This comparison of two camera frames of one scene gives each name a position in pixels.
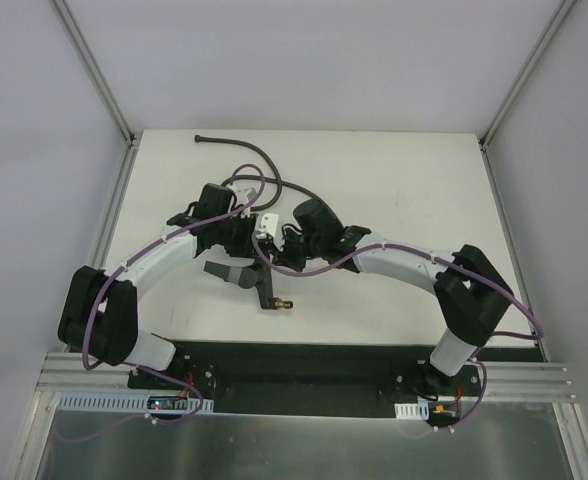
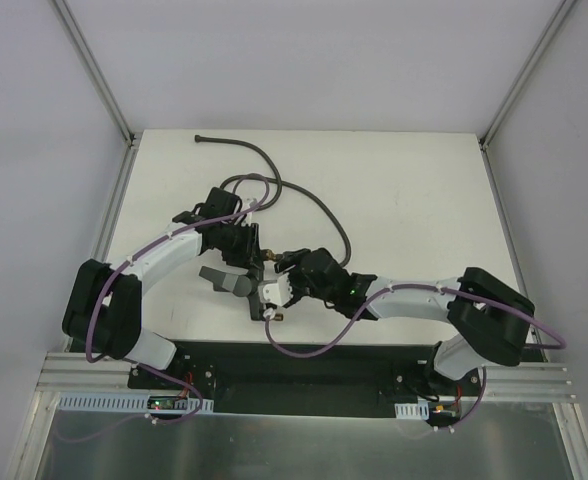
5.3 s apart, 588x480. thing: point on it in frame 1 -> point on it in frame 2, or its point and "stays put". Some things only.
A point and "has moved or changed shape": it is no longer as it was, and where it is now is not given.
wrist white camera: [267, 222] -> [278, 293]
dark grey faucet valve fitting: [256, 275] has moved or changed shape
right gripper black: [289, 250] -> [295, 273]
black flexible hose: [278, 180] stays put
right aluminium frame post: [530, 64] stays put
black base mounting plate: [320, 378] stays put
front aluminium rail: [506, 380] stays put
